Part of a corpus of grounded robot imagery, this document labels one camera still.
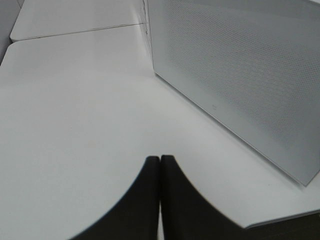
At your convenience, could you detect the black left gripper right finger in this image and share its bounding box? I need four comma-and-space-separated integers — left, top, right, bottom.
161, 155, 253, 240

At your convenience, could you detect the white microwave door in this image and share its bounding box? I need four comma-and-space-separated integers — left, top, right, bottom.
146, 0, 320, 186

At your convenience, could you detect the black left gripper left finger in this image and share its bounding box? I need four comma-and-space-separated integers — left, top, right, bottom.
73, 156, 160, 240

